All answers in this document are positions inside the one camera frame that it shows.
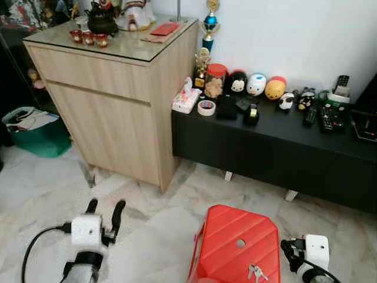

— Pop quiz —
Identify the red plastic stool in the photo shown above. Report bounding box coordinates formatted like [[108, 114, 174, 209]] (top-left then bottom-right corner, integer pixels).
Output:
[[187, 204, 282, 283]]

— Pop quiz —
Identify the small gold trophy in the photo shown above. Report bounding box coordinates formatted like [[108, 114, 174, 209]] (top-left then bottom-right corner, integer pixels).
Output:
[[194, 47, 212, 89]]

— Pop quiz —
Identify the black tape dispenser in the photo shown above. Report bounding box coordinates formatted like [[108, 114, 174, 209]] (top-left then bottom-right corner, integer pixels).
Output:
[[243, 103, 261, 126]]

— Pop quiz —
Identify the colourful floral decoration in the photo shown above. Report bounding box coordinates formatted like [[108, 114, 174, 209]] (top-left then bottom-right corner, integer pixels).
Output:
[[0, 0, 59, 30]]

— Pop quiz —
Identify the red lidded snack jar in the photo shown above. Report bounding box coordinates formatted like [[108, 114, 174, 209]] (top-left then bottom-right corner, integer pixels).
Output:
[[204, 63, 229, 99]]

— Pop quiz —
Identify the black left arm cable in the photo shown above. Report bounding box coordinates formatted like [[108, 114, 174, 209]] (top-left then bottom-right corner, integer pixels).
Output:
[[21, 222, 73, 283]]

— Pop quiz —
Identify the green bag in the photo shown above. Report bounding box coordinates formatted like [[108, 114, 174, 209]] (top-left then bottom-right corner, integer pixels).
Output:
[[1, 106, 72, 159]]

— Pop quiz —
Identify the black mouse plush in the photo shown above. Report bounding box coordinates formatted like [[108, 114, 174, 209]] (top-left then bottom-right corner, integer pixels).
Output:
[[228, 70, 249, 95]]

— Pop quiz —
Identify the metal lamp pole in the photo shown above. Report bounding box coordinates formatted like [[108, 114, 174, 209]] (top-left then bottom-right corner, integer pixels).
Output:
[[171, 0, 189, 24]]

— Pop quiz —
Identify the black tv console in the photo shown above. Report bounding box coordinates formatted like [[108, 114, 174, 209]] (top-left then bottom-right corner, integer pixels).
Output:
[[171, 97, 377, 214]]

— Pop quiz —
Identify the pink tissue pack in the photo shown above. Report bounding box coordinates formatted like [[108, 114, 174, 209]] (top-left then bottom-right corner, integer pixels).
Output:
[[171, 77, 202, 114]]

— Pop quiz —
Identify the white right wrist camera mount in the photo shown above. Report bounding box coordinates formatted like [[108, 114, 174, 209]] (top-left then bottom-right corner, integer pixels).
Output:
[[303, 234, 330, 271]]

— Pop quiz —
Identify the white duck plush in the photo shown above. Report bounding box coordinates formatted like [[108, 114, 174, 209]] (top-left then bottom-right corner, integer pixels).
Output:
[[246, 73, 267, 97]]

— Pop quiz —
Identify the small black object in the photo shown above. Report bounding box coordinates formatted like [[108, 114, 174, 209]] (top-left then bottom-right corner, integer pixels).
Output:
[[236, 96, 255, 113]]

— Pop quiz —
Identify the dark shelf unit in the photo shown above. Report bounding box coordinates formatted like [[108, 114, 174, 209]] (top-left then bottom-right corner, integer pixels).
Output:
[[0, 27, 57, 148]]

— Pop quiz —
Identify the small panda figure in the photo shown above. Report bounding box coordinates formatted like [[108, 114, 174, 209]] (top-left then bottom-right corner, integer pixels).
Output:
[[278, 91, 295, 111]]

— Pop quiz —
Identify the pink soft toy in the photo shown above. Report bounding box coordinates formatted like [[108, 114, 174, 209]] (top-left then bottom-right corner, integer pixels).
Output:
[[28, 68, 47, 90]]

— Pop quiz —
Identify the black flat electronic device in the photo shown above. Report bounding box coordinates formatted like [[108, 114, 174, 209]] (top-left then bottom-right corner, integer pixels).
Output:
[[350, 109, 377, 143]]

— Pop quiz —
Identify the black remote control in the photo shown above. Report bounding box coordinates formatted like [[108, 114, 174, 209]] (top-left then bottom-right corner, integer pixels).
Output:
[[318, 104, 334, 132], [303, 105, 318, 126], [331, 103, 348, 129]]

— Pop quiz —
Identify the light wooden cabinet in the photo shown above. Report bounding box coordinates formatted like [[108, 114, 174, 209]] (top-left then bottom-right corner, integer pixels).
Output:
[[24, 18, 199, 193]]

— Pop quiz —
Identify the white phone base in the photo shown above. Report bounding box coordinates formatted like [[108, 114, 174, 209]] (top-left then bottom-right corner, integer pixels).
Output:
[[327, 90, 353, 106]]

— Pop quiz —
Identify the red packet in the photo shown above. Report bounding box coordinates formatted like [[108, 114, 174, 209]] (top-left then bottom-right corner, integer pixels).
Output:
[[150, 22, 181, 37]]

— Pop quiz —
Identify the black yellow toy figure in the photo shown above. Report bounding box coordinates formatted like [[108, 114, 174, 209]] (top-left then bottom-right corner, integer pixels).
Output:
[[297, 87, 316, 111]]

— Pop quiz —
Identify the black teapot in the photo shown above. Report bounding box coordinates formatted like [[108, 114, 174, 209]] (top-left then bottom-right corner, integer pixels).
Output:
[[87, 2, 120, 36]]

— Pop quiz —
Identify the white tape roll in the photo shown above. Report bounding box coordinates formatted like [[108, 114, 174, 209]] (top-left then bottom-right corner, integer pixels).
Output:
[[197, 100, 217, 117]]

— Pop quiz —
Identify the black flat box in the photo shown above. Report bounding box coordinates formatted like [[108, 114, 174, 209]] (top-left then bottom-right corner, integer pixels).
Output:
[[216, 94, 238, 121]]

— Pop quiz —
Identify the blue gold trophy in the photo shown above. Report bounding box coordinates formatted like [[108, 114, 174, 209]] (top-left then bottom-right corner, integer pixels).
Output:
[[200, 0, 222, 54]]

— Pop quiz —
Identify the white robed figurine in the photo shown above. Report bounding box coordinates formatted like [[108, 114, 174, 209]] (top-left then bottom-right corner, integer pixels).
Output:
[[115, 0, 157, 31]]

